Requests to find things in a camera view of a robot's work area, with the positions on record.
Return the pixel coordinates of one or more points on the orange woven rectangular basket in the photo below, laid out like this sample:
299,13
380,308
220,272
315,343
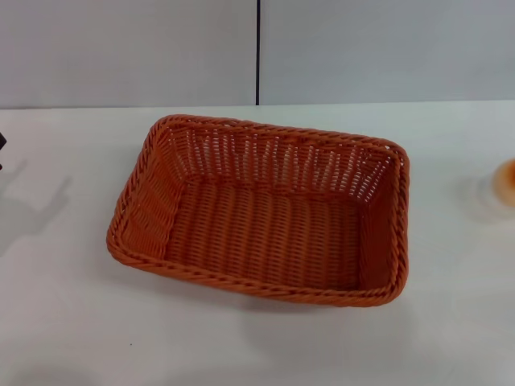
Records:
265,237

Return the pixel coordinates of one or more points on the round bun with sesame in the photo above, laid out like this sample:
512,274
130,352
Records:
507,179

